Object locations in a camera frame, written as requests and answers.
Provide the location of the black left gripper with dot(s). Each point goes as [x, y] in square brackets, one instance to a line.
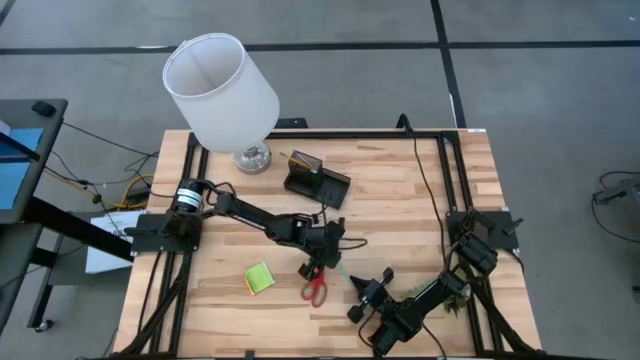
[327, 245]

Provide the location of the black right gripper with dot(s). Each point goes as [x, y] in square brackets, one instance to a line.
[377, 297]

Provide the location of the green sticky note pad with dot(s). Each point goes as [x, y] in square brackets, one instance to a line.
[260, 276]

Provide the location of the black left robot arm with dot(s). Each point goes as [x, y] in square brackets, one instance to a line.
[250, 215]

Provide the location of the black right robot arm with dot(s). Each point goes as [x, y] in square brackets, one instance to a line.
[425, 300]

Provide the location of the black mesh desk organizer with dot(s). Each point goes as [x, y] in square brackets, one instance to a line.
[332, 187]

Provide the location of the small green potted plant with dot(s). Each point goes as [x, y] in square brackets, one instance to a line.
[455, 306]

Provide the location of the black power adapter box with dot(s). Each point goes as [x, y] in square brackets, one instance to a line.
[290, 123]

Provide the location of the white shade table lamp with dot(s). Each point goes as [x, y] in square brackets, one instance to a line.
[220, 95]

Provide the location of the white paper sheet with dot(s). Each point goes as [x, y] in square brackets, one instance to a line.
[102, 260]

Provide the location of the black floor equipment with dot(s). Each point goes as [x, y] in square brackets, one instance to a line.
[620, 191]

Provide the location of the dark grey side desk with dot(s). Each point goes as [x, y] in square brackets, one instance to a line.
[52, 150]

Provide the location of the blue screen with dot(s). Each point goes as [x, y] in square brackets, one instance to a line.
[20, 175]

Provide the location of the black computer mouse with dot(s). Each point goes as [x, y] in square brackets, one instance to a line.
[44, 108]

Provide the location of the black aluminium table frame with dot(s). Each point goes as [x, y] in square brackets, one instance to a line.
[350, 134]

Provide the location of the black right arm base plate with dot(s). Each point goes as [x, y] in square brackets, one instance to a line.
[505, 235]

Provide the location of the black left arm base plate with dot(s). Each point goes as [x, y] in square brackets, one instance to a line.
[145, 235]

